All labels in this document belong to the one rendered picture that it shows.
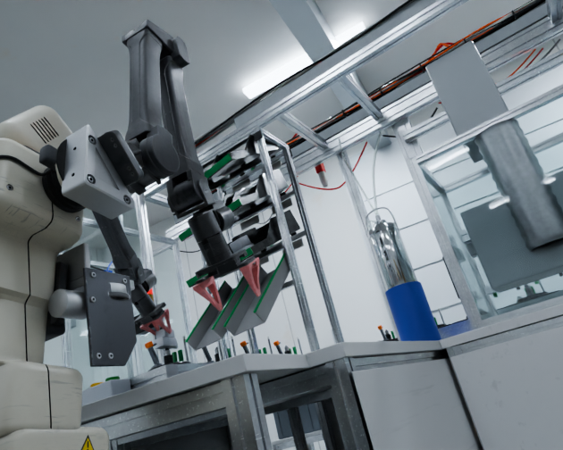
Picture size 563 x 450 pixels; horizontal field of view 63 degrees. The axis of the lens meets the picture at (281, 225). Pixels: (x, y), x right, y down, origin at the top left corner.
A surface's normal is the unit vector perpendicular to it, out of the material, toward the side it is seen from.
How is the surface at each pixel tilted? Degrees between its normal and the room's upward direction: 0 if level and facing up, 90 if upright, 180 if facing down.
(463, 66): 90
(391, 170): 90
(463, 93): 90
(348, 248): 90
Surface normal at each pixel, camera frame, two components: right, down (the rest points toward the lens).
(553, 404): -0.55, -0.20
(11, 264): 0.87, -0.36
